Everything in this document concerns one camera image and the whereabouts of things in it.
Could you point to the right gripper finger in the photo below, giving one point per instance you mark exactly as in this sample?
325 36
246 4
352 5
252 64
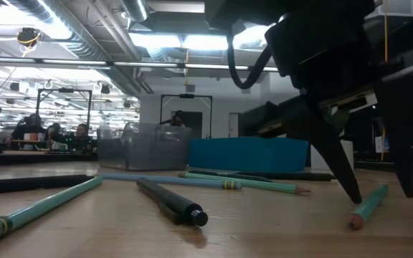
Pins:
400 125
328 143

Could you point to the black pen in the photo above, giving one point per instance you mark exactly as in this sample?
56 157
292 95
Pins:
299 176
178 206
224 174
31 183

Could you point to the light blue pencil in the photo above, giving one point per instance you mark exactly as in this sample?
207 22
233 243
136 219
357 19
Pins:
163 180

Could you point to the white and blue sign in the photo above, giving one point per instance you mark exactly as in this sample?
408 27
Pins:
378 143

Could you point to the blue plastic bin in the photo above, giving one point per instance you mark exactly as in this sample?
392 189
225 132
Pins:
246 154

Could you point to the white ceiling panel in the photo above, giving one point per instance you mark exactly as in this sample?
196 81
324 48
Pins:
400 7

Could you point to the clear grey plastic bin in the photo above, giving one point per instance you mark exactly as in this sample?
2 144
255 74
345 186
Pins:
145 150

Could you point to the black hanging lamp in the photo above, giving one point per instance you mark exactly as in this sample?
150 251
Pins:
105 89

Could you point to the long LED light bar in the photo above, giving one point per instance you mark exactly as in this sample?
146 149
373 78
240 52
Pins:
74 62

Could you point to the orange cup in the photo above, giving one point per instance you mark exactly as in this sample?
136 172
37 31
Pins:
31 136

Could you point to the grey wall box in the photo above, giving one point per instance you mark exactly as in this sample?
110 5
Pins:
190 88

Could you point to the black background rig frame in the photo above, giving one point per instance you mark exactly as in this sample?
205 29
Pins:
186 95
89 107

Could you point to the small silver spiral duct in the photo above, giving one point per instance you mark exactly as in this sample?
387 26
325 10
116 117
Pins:
135 9

